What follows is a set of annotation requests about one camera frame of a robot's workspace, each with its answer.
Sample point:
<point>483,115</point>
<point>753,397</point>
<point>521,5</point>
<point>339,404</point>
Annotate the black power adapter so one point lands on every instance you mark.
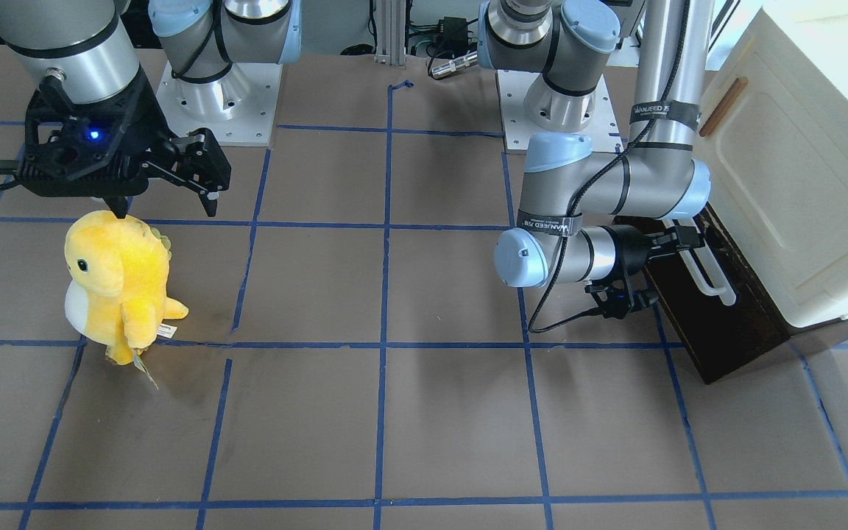
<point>453,34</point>

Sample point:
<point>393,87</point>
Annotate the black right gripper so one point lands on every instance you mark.
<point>152,126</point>

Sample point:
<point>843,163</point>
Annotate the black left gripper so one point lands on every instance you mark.
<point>629,254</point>

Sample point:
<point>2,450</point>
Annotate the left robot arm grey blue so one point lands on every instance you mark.
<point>568,44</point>

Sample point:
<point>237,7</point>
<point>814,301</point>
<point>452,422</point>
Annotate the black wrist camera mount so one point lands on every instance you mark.
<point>618,301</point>

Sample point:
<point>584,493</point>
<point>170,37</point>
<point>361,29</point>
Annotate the white plastic drawer handle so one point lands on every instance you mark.
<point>703,266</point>

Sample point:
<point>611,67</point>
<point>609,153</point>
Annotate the cream plastic storage box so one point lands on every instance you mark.
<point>779,157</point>

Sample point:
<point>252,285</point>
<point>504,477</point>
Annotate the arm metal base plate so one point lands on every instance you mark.
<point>529,106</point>
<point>239,108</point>

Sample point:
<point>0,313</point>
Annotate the aluminium frame post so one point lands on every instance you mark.
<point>390,19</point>

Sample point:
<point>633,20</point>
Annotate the yellow plush dinosaur toy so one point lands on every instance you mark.
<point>118,295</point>

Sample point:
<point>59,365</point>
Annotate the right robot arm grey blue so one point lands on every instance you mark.
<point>85,45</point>

